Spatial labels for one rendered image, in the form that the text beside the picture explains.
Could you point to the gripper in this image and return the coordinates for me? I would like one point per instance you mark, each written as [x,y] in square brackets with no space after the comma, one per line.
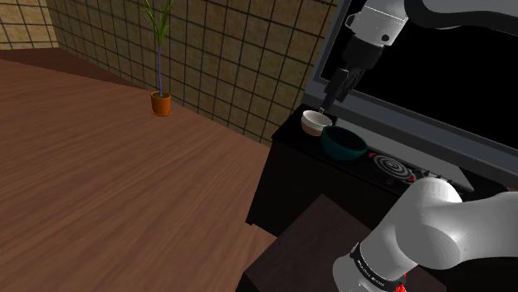
[361,54]

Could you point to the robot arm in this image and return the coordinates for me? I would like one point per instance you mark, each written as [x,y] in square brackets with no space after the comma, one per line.
[429,230]

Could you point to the white bowl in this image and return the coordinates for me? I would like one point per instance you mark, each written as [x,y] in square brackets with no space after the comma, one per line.
[313,121]

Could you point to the dark green bowl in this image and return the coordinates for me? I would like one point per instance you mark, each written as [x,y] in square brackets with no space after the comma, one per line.
[340,147]

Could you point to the grey framed black television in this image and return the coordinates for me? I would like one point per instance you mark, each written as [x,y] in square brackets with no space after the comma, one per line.
[437,81]

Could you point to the black spiral hotplate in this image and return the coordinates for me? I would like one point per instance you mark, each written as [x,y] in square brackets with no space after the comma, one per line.
[390,166]

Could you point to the black cabinet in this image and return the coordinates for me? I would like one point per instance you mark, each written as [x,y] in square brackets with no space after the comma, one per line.
[291,182]

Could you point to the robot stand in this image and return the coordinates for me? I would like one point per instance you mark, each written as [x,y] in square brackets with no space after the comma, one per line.
[307,250]

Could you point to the plant in orange pot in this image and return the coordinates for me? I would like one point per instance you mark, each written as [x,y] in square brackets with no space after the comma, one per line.
[160,103]

